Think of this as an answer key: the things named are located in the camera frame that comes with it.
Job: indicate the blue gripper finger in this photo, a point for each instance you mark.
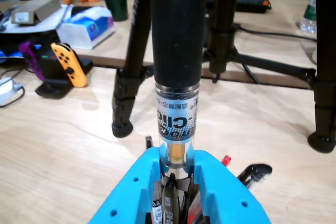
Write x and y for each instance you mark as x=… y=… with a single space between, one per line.
x=228 y=200
x=123 y=197

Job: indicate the clear capped black pen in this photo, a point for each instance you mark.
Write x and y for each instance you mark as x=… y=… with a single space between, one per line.
x=256 y=172

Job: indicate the red retractable pen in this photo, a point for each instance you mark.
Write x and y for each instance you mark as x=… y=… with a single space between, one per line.
x=226 y=160

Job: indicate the black retractable pen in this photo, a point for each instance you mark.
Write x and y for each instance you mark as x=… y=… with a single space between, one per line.
x=176 y=37

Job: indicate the black controller charging dock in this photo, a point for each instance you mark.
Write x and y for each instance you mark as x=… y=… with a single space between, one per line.
x=52 y=87

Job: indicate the orange game controller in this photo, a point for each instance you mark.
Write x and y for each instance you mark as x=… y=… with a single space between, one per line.
x=68 y=64

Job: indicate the white power adapter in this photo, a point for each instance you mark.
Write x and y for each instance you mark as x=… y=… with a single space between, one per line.
x=8 y=91

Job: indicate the purple game controller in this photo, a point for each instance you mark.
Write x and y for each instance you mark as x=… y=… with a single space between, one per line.
x=31 y=58

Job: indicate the blue white tissue pack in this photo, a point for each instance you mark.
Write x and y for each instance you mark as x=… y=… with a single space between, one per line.
x=86 y=30

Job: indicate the blue packet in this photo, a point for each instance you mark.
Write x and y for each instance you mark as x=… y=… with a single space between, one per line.
x=10 y=53

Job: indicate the black orange device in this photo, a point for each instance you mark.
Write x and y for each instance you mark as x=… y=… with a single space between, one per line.
x=252 y=2

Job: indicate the clear water bottle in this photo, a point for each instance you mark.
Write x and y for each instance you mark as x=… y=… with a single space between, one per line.
x=308 y=11

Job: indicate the brown cardboard box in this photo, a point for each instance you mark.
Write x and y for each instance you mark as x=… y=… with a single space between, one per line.
x=39 y=9

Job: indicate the black camera tripod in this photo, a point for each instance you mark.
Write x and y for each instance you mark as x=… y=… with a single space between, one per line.
x=134 y=64

